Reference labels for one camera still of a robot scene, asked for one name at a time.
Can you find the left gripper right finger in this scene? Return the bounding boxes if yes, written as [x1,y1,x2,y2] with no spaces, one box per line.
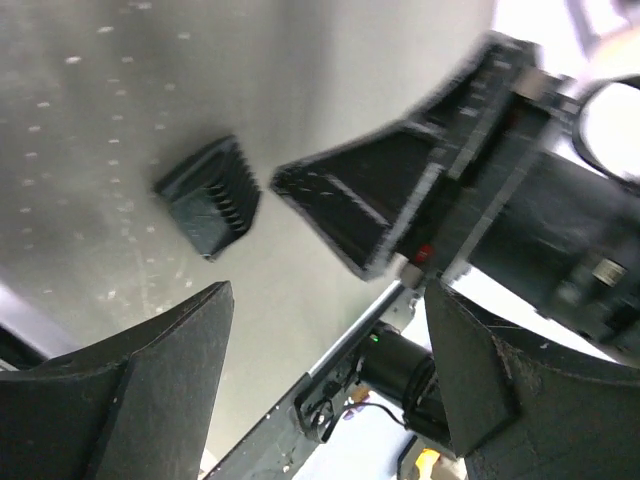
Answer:
[424,281,639,479]

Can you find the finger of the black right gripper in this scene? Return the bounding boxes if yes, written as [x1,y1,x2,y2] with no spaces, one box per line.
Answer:
[270,32,540,280]

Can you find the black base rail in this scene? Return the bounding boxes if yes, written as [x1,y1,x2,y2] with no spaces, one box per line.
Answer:
[209,284,451,480]

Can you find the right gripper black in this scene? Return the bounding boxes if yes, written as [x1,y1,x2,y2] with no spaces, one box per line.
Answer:
[399,74,640,361]

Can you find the black clipper comb guard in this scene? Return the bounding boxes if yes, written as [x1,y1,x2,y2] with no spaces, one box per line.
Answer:
[154,135,261,261]

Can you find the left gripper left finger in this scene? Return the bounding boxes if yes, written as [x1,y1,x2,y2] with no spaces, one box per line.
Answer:
[1,281,234,479]

